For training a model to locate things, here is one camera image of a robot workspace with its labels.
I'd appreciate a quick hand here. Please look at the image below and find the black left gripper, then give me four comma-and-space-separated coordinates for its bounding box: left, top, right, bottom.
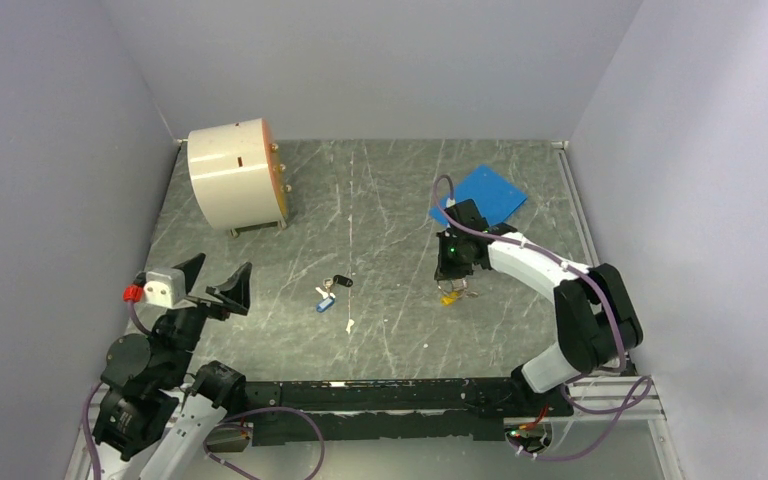
156, 252, 251, 384

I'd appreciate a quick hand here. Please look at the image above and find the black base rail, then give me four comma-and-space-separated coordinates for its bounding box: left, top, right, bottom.
245, 377, 573, 446

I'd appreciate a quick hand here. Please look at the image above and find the cream cylindrical drum device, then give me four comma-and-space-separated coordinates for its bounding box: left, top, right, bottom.
186, 118, 289, 233

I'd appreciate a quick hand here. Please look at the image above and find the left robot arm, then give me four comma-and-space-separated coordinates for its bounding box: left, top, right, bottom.
82, 253, 253, 479

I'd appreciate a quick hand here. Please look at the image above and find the black key fob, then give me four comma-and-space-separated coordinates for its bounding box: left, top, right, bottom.
332, 275, 353, 288

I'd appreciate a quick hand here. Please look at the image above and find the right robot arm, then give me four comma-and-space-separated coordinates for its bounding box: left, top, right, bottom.
434, 199, 644, 415

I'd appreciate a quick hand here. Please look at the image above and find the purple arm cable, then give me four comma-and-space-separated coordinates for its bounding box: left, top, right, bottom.
82, 301, 327, 480
431, 174, 656, 464

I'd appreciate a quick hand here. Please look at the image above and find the large metal keyring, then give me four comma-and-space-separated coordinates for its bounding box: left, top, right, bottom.
437, 278, 479, 300

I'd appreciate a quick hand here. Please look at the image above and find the blue key tag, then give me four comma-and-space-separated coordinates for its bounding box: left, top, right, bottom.
315, 296, 336, 313

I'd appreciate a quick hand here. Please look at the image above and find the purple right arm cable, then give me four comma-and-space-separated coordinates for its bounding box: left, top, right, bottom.
431, 174, 656, 464

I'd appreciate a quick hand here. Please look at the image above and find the blue square mat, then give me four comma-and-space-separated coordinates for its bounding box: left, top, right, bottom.
438, 165, 527, 226

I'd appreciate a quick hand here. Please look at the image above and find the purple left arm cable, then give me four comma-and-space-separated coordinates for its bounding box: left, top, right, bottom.
82, 301, 327, 480

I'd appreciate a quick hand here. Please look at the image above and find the yellow key tag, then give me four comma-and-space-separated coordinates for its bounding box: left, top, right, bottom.
440, 295, 458, 306

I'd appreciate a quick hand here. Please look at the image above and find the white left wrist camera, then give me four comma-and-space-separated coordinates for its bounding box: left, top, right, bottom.
141, 268, 187, 309

